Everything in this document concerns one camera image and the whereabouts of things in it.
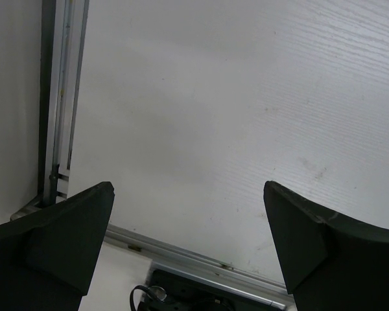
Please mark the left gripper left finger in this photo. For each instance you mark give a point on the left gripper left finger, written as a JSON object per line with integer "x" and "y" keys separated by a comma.
{"x": 48, "y": 258}

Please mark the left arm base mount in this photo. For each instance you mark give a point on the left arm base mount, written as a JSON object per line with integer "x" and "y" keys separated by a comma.
{"x": 167, "y": 291}

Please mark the left aluminium rail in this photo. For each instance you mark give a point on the left aluminium rail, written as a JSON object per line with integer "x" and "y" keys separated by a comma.
{"x": 63, "y": 30}

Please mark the aluminium rail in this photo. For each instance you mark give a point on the aluminium rail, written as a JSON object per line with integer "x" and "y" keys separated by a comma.
{"x": 202, "y": 269}
{"x": 63, "y": 30}

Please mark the front aluminium rail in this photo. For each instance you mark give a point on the front aluminium rail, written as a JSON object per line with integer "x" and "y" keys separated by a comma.
{"x": 202, "y": 269}

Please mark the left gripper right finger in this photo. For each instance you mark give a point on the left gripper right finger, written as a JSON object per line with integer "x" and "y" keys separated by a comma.
{"x": 329, "y": 261}

